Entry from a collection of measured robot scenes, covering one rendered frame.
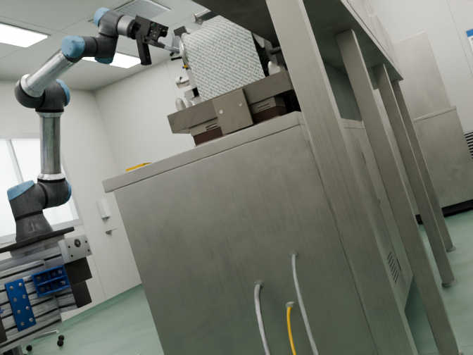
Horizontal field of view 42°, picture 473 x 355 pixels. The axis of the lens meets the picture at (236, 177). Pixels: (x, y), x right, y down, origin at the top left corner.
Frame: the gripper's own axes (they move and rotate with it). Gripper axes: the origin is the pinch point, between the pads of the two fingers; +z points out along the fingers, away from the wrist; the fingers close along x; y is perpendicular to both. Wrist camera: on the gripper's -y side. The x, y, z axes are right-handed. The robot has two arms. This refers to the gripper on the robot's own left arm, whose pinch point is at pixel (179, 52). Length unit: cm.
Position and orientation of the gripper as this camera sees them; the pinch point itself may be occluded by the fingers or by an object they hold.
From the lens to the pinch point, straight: 220.8
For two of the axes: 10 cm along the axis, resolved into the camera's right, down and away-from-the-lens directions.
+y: 3.4, -9.2, -1.8
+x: 3.3, -0.7, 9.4
